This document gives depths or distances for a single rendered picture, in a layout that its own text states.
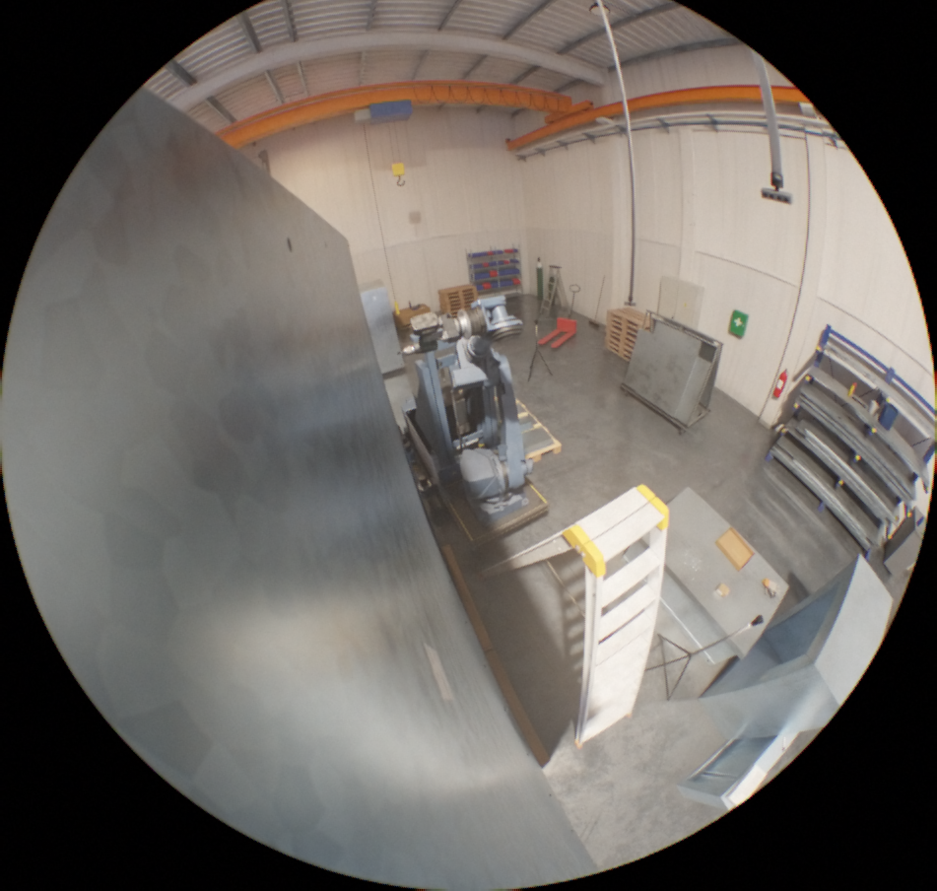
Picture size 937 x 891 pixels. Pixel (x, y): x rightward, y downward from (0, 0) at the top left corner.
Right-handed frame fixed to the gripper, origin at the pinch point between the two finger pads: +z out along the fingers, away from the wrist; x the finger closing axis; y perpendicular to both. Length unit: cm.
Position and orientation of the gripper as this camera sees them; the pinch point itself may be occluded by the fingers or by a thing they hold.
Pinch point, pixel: (426, 333)
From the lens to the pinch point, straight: 136.1
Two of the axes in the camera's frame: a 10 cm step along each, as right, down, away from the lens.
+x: 3.5, 9.0, -2.5
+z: -9.3, 3.0, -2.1
